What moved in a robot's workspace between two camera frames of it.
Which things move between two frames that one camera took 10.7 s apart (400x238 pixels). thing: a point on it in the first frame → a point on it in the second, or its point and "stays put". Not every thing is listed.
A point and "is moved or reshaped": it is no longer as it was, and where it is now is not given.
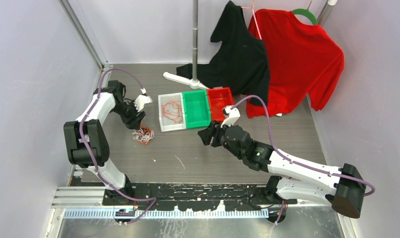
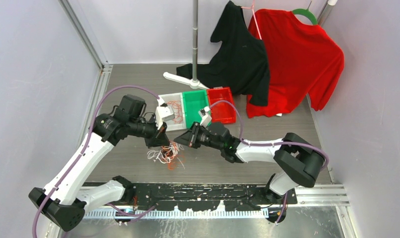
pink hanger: x=251 y=7 stays put
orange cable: x=172 y=110 stays put
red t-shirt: x=303 y=59 stays put
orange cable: x=172 y=110 stays put
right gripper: x=206 y=134 → x=184 y=139
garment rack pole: x=195 y=36 stays put
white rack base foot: x=194 y=84 stays put
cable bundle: x=143 y=134 is moved or reshaped
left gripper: x=133 y=122 → x=159 y=138
